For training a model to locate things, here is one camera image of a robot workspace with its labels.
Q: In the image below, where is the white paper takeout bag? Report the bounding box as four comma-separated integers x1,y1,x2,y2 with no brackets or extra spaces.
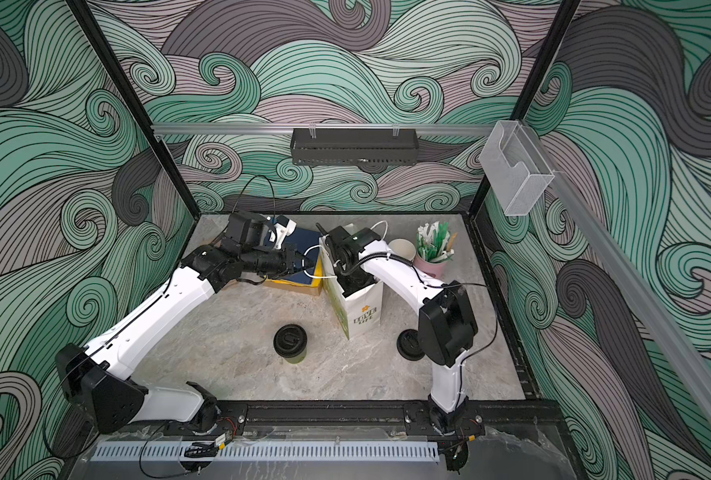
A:
319,225,383,340

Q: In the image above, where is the green wrapped straw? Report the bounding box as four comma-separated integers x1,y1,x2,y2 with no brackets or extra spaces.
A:
433,222,451,260

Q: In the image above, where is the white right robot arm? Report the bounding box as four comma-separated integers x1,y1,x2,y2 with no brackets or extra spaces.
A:
317,225,479,422

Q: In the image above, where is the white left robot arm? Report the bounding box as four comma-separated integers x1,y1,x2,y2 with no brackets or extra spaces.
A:
56,211,315,435

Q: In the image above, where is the stack of paper cups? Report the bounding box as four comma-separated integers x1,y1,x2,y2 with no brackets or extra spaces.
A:
389,238,417,262

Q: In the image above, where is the clear acrylic wall holder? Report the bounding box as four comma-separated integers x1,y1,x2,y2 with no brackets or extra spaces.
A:
479,120,555,217

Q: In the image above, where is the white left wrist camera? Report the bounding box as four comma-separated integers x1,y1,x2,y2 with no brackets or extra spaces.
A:
270,215,297,250

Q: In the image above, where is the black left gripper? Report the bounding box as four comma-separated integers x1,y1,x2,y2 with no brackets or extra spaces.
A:
242,244,317,279

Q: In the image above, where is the black wall shelf tray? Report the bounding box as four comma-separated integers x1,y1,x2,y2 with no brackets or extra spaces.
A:
290,127,419,166

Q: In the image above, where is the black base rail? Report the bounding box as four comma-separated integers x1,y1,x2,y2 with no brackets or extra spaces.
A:
84,398,567,436

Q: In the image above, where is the white wrapped straw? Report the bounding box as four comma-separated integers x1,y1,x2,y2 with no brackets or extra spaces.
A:
417,223,435,261

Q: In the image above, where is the navy blue napkin stack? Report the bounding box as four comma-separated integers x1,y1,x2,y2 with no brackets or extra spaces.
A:
274,226,322,287

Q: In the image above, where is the stack of black lids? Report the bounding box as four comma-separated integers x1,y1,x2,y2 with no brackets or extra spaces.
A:
397,329,425,362

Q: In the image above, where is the white slotted cable duct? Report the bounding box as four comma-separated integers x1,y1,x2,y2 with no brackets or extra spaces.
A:
91,441,441,463

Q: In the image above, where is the pink straw holder cup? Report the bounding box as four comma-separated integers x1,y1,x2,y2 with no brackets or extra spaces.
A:
413,255,449,279

